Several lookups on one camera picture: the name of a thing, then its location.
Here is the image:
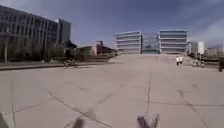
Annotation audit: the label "low red-brown building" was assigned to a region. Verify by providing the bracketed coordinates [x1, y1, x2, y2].
[77, 40, 118, 58]

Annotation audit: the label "grey paved plaza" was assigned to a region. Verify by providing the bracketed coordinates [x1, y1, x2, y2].
[0, 54, 224, 128]

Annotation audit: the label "wide pale stairs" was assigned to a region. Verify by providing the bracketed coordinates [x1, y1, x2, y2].
[108, 53, 196, 67]

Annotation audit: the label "bicycle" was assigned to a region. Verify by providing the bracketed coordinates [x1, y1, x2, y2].
[62, 58, 80, 70]

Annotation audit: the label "twin glass building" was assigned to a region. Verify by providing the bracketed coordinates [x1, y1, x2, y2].
[115, 28, 189, 55]

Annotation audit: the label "robot's own part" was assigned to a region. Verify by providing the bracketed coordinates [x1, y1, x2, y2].
[72, 117, 86, 128]
[136, 115, 151, 128]

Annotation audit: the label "row of trees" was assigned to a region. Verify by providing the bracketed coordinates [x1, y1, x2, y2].
[0, 41, 83, 63]

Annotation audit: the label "small white building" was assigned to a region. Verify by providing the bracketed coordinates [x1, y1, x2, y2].
[187, 40, 205, 55]

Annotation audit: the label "long grey office building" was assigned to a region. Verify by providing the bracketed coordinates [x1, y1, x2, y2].
[0, 4, 72, 63]

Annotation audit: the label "pale pole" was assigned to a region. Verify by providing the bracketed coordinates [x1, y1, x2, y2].
[3, 32, 9, 65]

